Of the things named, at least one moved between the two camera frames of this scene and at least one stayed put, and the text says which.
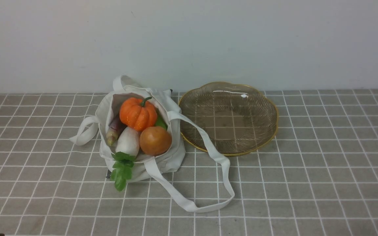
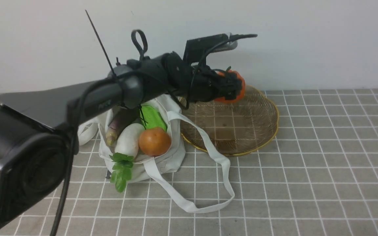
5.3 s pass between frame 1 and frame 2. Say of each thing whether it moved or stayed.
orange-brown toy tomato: stayed
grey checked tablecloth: stayed
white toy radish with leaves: stayed
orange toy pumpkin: moved
